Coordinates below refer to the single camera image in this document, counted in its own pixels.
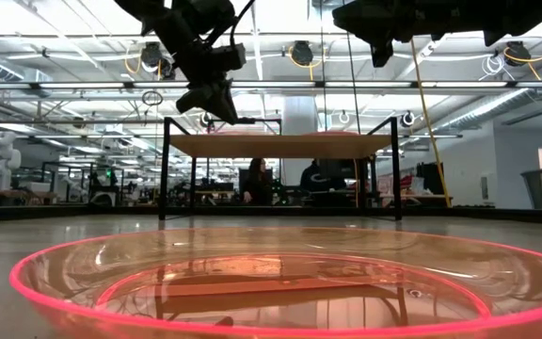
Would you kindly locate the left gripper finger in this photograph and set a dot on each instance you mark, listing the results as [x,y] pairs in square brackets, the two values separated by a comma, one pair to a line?
[200,99]
[226,99]

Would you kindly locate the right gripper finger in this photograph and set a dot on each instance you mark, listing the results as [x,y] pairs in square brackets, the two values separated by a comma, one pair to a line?
[370,9]
[379,37]

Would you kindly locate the orange translucent plastic plate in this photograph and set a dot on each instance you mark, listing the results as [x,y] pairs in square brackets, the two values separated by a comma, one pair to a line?
[271,301]

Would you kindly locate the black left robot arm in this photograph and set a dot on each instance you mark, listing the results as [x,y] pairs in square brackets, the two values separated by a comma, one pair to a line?
[158,14]

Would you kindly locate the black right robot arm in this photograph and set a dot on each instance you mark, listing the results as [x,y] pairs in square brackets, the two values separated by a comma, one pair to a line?
[511,16]

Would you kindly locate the black-framed wooden shelf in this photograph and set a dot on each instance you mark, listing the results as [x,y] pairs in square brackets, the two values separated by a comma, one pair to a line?
[280,146]

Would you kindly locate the small round hanging reel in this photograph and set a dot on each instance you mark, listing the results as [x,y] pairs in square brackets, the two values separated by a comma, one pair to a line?
[408,118]
[344,117]
[205,120]

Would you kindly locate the person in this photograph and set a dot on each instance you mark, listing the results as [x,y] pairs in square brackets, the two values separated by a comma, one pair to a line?
[315,181]
[257,186]

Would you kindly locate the black background robot workstation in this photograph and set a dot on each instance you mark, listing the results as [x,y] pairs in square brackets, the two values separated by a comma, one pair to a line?
[106,188]

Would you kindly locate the black background monitor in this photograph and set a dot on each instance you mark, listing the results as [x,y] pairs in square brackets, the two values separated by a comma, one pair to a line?
[431,179]

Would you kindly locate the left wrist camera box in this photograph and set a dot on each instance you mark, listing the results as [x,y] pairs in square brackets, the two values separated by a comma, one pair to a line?
[228,56]

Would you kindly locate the black background metal frame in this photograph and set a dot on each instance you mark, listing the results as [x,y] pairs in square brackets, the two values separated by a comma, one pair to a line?
[261,120]

